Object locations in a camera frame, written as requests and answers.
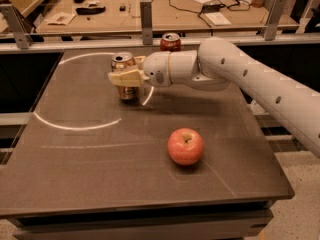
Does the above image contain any black power adapter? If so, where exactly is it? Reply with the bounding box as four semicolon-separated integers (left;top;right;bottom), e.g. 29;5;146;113
202;3;223;13

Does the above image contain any black cable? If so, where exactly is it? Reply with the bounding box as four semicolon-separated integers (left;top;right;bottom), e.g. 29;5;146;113
168;0;251;29

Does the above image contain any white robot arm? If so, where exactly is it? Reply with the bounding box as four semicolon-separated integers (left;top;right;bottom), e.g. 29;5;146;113
108;37;320;156

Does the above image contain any red apple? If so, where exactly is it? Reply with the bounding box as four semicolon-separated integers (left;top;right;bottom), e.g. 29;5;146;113
167;128;204;166

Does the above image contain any black device on table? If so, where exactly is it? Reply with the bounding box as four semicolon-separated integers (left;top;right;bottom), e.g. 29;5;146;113
76;6;106;15

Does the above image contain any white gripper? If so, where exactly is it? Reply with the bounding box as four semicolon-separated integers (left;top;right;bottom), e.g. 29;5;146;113
108;51;171;87

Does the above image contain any white paper card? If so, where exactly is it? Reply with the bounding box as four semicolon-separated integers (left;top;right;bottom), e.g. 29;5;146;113
45;12;75;26
205;12;231;26

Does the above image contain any white paper card right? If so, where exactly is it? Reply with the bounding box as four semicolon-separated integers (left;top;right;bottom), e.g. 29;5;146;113
205;12;231;26

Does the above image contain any white paper card left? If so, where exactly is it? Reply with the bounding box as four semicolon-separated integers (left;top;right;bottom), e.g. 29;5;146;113
45;12;75;26

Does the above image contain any middle metal bracket post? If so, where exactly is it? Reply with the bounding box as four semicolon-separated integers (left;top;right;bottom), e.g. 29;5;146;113
140;0;153;45

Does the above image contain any red soda can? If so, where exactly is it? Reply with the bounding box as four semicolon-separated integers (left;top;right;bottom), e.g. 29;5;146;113
160;33;181;52

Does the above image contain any metal bracket post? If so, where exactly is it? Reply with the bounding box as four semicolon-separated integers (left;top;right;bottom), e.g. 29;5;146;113
0;4;32;49
140;0;153;45
262;0;286;41

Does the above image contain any right metal bracket post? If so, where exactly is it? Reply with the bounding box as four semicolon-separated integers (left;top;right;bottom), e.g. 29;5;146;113
262;0;286;41

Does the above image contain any metal rail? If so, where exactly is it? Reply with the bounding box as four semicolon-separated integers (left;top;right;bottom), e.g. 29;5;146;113
0;33;320;54

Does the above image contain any orange gold soda can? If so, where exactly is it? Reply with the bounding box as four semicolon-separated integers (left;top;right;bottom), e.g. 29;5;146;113
111;52;138;102

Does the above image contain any left metal bracket post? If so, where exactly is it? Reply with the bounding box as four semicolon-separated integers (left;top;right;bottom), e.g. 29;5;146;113
0;4;32;49

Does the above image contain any clear plastic bottle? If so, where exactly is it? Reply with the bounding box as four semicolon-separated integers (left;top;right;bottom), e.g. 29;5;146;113
249;100;265;115

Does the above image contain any wooden background table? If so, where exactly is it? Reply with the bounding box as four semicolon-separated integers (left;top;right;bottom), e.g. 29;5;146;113
37;0;269;34

